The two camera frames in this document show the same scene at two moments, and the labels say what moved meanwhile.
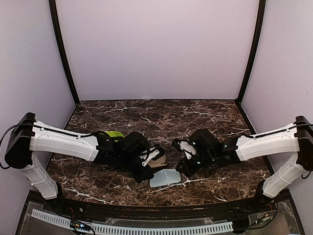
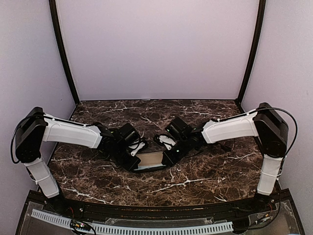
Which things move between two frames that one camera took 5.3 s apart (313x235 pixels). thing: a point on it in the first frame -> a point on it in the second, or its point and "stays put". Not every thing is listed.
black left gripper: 145,175 -> 130,166
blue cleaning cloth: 164,176 -> 146,167
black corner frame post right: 261,16 stays put
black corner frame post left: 53,5 stays put
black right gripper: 189,170 -> 172,160
